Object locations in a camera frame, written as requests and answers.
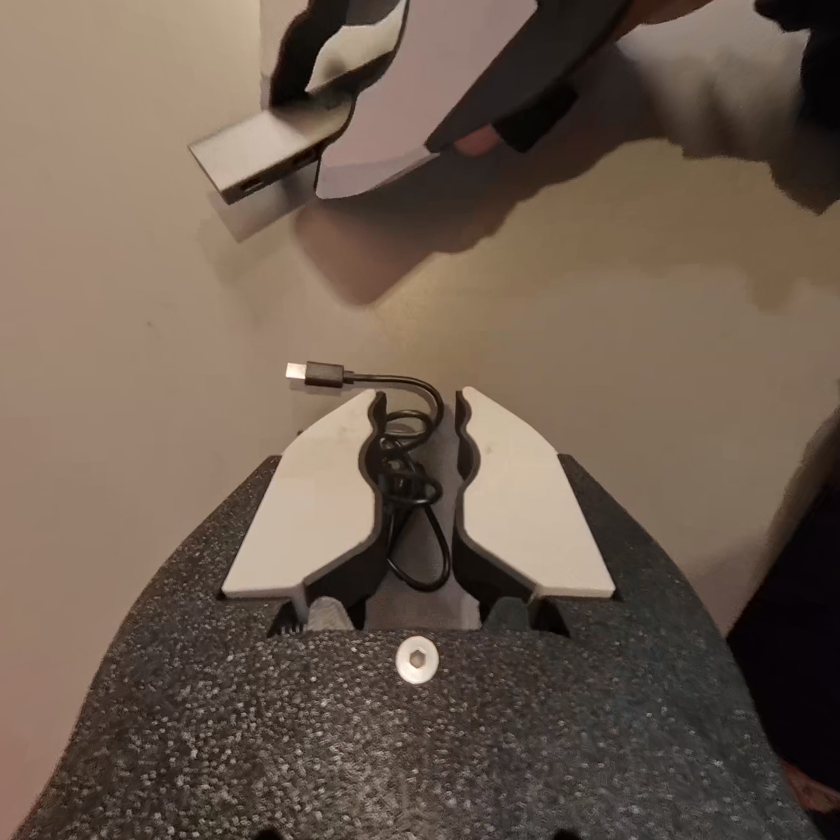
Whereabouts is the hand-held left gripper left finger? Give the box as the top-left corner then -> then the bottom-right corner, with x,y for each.
221,389 -> 388,602

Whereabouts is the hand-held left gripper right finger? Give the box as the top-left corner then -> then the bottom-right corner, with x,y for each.
453,386 -> 617,602

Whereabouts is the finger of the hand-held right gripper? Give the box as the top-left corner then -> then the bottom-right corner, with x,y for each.
314,0 -> 540,201
259,0 -> 409,109

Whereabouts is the black usb-c cable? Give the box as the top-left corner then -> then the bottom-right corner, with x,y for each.
285,361 -> 455,592

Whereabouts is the grey usb hub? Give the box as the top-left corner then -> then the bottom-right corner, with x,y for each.
187,88 -> 357,208

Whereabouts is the person's right forearm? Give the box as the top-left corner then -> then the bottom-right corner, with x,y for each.
753,0 -> 840,127

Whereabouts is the person's right hand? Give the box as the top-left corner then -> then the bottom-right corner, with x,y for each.
455,123 -> 505,158

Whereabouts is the dark clothing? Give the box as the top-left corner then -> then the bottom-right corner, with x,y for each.
724,407 -> 840,811

